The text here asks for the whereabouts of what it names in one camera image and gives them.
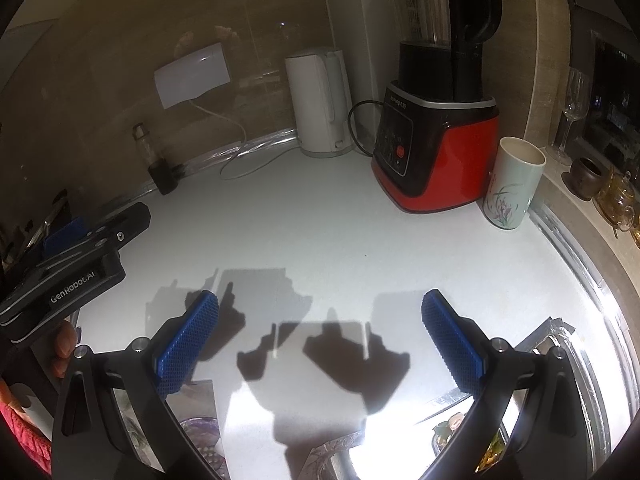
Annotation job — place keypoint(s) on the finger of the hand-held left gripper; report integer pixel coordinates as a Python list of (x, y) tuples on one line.
[(125, 222), (65, 235)]

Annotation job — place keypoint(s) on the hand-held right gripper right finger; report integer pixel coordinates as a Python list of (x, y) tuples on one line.
[(452, 342)]

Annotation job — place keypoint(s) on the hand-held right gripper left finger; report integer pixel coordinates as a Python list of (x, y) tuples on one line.
[(187, 342)]

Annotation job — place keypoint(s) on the person's left hand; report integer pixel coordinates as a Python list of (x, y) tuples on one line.
[(67, 345)]

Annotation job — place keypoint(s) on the glass bottle with dark base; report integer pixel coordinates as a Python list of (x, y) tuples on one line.
[(152, 160)]

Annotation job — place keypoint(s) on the stainless steel sink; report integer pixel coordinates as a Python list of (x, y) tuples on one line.
[(540, 340)]

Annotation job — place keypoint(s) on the sink strainer basket with scraps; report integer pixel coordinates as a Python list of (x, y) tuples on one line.
[(492, 447)]

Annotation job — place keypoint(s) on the white floral cup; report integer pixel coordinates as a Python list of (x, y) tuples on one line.
[(510, 185)]

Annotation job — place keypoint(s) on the red and black blender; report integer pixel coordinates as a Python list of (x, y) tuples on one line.
[(450, 155)]

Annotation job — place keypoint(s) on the dark brown teapot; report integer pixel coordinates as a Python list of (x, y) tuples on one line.
[(585, 180)]

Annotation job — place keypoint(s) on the amber glass cup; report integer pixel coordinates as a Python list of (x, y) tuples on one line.
[(631, 230)]

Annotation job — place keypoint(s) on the glass teapot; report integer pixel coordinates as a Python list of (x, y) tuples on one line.
[(617, 195)]

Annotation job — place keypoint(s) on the white electric kettle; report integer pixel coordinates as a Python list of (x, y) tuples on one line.
[(315, 105)]

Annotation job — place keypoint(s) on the wine glass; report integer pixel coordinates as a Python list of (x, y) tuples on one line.
[(575, 95)]

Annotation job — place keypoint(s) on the white wall socket box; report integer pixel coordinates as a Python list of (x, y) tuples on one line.
[(192, 75)]

